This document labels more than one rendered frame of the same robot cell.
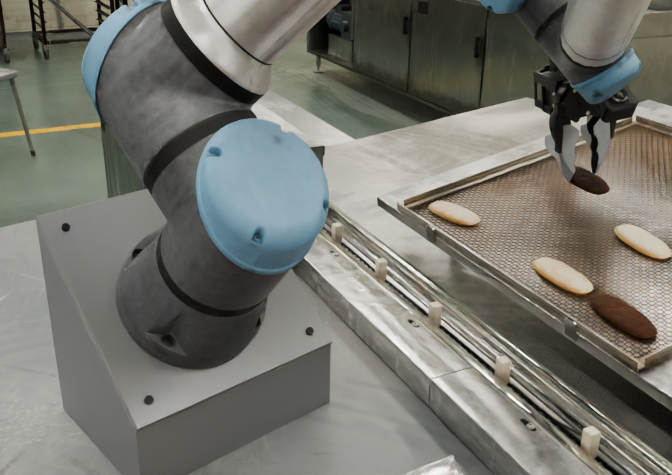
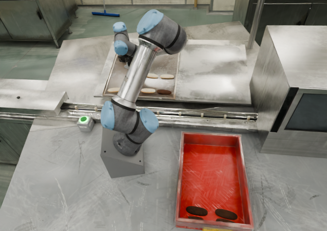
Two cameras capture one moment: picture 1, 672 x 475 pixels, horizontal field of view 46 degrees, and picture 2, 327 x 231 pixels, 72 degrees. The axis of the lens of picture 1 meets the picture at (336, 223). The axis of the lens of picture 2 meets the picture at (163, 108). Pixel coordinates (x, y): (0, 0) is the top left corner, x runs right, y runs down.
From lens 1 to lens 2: 0.80 m
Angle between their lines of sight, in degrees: 47
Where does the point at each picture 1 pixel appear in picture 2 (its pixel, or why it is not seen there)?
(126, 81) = (121, 121)
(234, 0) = (132, 97)
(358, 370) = not seen: hidden behind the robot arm
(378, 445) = (156, 137)
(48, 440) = (118, 183)
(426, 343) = not seen: hidden behind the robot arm
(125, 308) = (127, 153)
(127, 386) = (136, 162)
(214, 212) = (152, 129)
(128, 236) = (110, 143)
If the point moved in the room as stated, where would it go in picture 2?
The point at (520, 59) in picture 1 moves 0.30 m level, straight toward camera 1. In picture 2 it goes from (15, 15) to (22, 21)
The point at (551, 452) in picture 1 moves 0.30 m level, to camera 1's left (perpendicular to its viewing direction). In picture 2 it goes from (179, 119) to (150, 154)
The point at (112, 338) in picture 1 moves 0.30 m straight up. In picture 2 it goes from (128, 159) to (115, 118)
